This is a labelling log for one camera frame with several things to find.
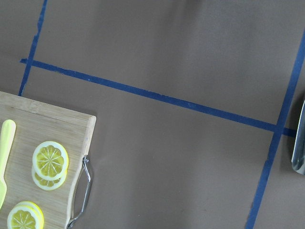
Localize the yellow plastic knife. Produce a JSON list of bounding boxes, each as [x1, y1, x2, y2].
[[0, 119, 16, 207]]

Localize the lemon slice under lower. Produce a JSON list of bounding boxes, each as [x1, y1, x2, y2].
[[15, 201, 44, 229]]

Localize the bamboo cutting board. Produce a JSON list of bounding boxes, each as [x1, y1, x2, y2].
[[0, 92, 96, 229]]

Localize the stainless steel scoop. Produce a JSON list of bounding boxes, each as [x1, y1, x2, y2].
[[291, 102, 305, 175]]

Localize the lemon slice under upper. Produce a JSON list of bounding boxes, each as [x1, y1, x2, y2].
[[31, 167, 67, 191]]

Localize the lemon slice under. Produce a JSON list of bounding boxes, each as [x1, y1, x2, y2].
[[15, 201, 44, 229], [31, 167, 67, 191]]

